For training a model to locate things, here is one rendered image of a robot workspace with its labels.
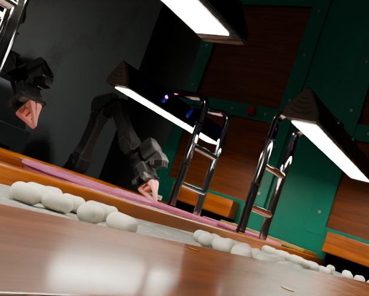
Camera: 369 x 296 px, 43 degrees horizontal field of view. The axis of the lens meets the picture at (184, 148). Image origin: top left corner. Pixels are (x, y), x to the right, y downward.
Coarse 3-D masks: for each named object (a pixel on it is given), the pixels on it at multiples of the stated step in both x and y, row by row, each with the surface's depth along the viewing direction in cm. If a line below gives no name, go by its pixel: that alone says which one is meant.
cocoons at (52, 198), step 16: (16, 192) 47; (32, 192) 47; (48, 192) 49; (48, 208) 49; (64, 208) 49; (80, 208) 48; (96, 208) 49; (112, 208) 58; (112, 224) 50; (128, 224) 49; (208, 240) 71; (224, 240) 74; (256, 256) 70; (272, 256) 72; (288, 256) 103; (320, 272) 104
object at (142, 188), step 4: (152, 180) 168; (144, 184) 168; (148, 184) 168; (152, 184) 167; (140, 188) 169; (144, 188) 169; (148, 188) 169; (152, 188) 167; (140, 192) 169; (144, 192) 169; (148, 196) 168; (156, 196) 167; (156, 200) 166
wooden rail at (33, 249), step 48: (0, 240) 14; (48, 240) 17; (96, 240) 21; (144, 240) 28; (0, 288) 10; (48, 288) 11; (96, 288) 13; (144, 288) 15; (192, 288) 18; (240, 288) 22; (288, 288) 29; (336, 288) 44
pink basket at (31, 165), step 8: (24, 160) 88; (32, 168) 85; (40, 168) 83; (48, 168) 102; (56, 176) 82; (64, 176) 81; (72, 176) 106; (80, 184) 82; (88, 184) 81; (96, 184) 107; (112, 192) 83; (120, 192) 106; (136, 200) 87; (144, 200) 100
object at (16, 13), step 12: (0, 0) 59; (12, 0) 60; (24, 0) 61; (12, 12) 60; (24, 12) 61; (0, 24) 60; (12, 24) 60; (0, 36) 60; (12, 36) 60; (0, 48) 60; (0, 60) 60; (0, 72) 60
